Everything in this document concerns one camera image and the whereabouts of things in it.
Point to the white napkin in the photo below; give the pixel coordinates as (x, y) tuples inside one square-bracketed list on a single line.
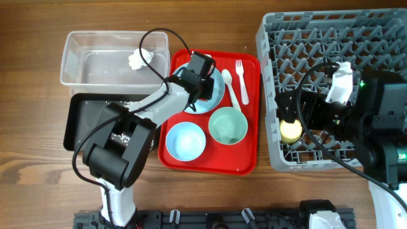
[(139, 58)]

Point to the green bowl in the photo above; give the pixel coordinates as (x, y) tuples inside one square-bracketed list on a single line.
[(228, 126)]

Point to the clear plastic bin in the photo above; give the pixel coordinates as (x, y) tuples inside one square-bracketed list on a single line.
[(97, 62)]

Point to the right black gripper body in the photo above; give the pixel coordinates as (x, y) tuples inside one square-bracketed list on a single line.
[(318, 112)]

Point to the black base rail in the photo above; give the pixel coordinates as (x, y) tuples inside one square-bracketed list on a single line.
[(271, 218)]

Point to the light blue plate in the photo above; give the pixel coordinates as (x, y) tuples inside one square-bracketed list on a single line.
[(217, 92)]

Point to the yellow cup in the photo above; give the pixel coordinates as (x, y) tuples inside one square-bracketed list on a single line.
[(290, 132)]

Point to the white plastic spoon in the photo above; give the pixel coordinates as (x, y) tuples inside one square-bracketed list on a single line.
[(227, 78)]

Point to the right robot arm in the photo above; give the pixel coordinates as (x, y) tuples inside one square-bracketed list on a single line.
[(374, 124)]

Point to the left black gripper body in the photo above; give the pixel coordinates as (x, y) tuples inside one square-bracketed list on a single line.
[(207, 85)]

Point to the black waste tray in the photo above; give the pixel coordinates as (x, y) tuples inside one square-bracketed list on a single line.
[(87, 111)]

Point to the light blue bowl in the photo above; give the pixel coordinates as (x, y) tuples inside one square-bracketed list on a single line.
[(185, 141)]

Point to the red serving tray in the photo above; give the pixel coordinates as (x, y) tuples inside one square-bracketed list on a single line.
[(240, 158)]

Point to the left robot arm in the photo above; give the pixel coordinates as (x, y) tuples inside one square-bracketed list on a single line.
[(117, 175)]

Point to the rice and food scraps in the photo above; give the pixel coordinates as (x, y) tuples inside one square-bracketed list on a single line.
[(124, 138)]

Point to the grey dishwasher rack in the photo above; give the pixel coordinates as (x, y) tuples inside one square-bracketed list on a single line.
[(290, 43)]

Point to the white plastic fork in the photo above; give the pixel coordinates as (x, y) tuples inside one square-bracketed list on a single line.
[(240, 71)]

